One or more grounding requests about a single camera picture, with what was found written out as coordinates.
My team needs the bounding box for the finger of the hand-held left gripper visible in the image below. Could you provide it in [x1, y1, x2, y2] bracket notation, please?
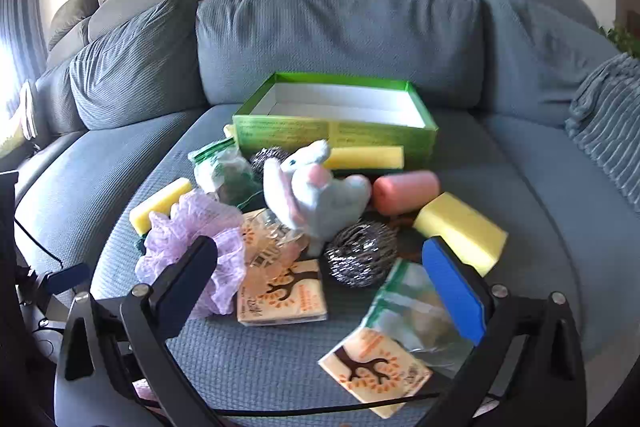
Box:
[22, 263, 93, 308]

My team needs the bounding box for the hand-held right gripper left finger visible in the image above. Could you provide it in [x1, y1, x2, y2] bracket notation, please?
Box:
[54, 234, 221, 427]

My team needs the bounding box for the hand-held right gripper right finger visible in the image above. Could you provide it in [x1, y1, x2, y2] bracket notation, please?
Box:
[421, 236, 587, 427]

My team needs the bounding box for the purple mesh bath puff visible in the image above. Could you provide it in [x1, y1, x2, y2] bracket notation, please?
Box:
[135, 189, 247, 320]

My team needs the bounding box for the yellow sponge green backing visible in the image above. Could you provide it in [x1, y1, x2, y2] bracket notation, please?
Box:
[322, 146, 405, 171]
[129, 178, 195, 234]
[413, 192, 509, 278]

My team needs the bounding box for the steel wool scourer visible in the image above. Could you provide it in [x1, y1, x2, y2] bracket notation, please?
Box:
[324, 221, 400, 290]
[249, 148, 291, 180]

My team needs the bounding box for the white plush bunny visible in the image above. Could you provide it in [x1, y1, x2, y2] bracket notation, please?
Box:
[262, 139, 373, 258]

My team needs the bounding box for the green cardboard box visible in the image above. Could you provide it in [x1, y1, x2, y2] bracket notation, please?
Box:
[232, 72, 439, 170]

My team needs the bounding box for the clear green zip bag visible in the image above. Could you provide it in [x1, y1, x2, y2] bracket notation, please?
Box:
[360, 259, 473, 378]

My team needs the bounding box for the tree print tissue packet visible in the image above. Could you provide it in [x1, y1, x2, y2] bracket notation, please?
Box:
[318, 324, 433, 405]
[236, 258, 328, 327]
[240, 208, 311, 278]

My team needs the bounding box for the pink foam roll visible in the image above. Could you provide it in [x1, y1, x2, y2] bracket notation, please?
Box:
[372, 170, 441, 218]

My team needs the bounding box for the white green plastic bag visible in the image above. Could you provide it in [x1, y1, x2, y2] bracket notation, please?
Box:
[188, 142, 263, 208]

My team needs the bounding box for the grey curtain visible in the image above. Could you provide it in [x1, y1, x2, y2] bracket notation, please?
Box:
[0, 0, 51, 158]

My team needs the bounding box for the grey ribbed blanket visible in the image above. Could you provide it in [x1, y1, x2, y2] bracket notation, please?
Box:
[565, 53, 640, 208]

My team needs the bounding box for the grey sofa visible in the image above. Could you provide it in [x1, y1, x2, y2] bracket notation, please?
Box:
[10, 0, 640, 427]

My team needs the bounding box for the green houseplant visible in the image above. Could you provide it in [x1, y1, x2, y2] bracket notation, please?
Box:
[600, 24, 640, 58]

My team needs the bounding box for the black cable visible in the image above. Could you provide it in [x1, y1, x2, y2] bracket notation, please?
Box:
[14, 216, 66, 269]
[150, 389, 441, 418]

